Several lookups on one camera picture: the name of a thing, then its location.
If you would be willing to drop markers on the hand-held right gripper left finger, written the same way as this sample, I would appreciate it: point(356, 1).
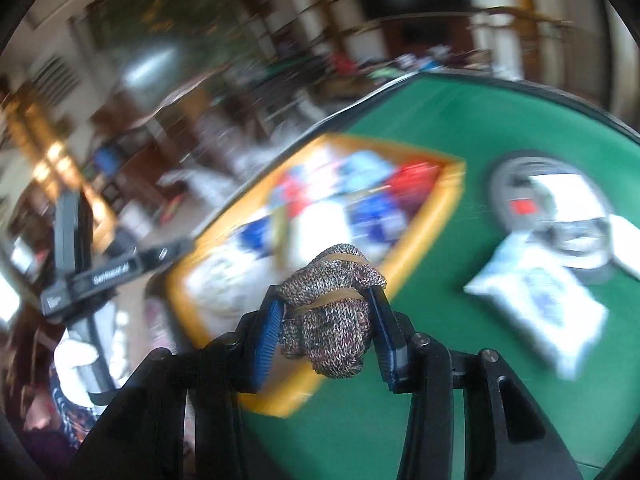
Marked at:
point(270, 330)

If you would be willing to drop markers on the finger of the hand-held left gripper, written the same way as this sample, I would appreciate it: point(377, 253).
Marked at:
point(150, 255)

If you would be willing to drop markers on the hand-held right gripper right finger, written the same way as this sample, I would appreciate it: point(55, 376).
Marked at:
point(395, 355)

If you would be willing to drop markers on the grey knitted sock bundle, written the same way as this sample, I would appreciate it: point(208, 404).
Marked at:
point(330, 310)

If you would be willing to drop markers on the white fluffy cloth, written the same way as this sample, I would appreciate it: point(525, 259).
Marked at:
point(320, 235)

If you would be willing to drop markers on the blue crinkled plastic wrapper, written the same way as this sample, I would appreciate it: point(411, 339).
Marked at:
point(377, 220)

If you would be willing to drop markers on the gold cardboard box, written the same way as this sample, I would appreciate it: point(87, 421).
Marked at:
point(425, 210)

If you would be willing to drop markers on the person's left forearm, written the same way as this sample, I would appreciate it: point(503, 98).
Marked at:
point(75, 420)

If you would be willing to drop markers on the person's left hand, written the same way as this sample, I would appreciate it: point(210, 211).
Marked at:
point(67, 360)

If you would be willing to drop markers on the white and blue plastic packet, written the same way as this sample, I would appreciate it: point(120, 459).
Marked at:
point(225, 270)

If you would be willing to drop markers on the white tissue packet blue label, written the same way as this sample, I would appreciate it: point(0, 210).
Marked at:
point(540, 300)

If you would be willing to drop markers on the red plastic bag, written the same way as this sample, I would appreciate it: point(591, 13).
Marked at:
point(417, 187)

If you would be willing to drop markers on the light blue fluffy cloth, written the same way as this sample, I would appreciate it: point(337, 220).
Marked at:
point(370, 172)

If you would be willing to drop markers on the round grey table panel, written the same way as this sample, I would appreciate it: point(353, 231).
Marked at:
point(510, 185)

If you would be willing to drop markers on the large framed floral painting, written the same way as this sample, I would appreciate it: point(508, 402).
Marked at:
point(170, 25)

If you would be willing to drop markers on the wooden chair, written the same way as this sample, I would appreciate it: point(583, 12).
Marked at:
point(520, 15)

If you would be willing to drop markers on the wall air vent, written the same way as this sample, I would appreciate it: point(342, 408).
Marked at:
point(55, 77)

